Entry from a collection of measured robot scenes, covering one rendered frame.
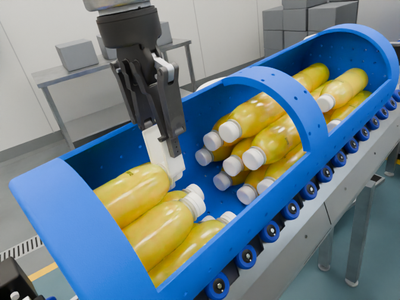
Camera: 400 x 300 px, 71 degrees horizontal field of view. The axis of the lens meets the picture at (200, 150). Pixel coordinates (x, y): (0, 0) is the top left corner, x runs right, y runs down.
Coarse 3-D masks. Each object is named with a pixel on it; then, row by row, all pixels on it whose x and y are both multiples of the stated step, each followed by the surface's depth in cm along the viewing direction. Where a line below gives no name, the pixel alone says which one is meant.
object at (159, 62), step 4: (156, 56) 34; (156, 60) 34; (160, 60) 34; (156, 64) 34; (160, 64) 33; (164, 64) 33; (168, 64) 33; (156, 68) 34; (168, 68) 33; (172, 68) 33; (168, 72) 33; (172, 72) 33; (156, 76) 34; (168, 76) 33; (172, 76) 34; (168, 80) 34; (172, 80) 34
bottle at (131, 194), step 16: (128, 176) 40; (144, 176) 41; (160, 176) 42; (96, 192) 38; (112, 192) 38; (128, 192) 39; (144, 192) 40; (160, 192) 42; (112, 208) 37; (128, 208) 38; (144, 208) 40
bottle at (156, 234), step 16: (160, 208) 40; (176, 208) 41; (192, 208) 42; (128, 224) 39; (144, 224) 38; (160, 224) 38; (176, 224) 39; (192, 224) 42; (144, 240) 37; (160, 240) 38; (176, 240) 39; (144, 256) 36; (160, 256) 38
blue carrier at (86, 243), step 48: (288, 48) 71; (336, 48) 82; (384, 48) 70; (192, 96) 53; (240, 96) 75; (288, 96) 49; (384, 96) 71; (96, 144) 42; (144, 144) 57; (192, 144) 68; (336, 144) 57; (48, 192) 31; (288, 192) 47; (48, 240) 27; (96, 240) 29; (240, 240) 41; (96, 288) 27; (144, 288) 30; (192, 288) 36
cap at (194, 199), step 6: (192, 192) 45; (186, 198) 44; (192, 198) 43; (198, 198) 44; (192, 204) 43; (198, 204) 43; (204, 204) 44; (198, 210) 43; (204, 210) 44; (198, 216) 44
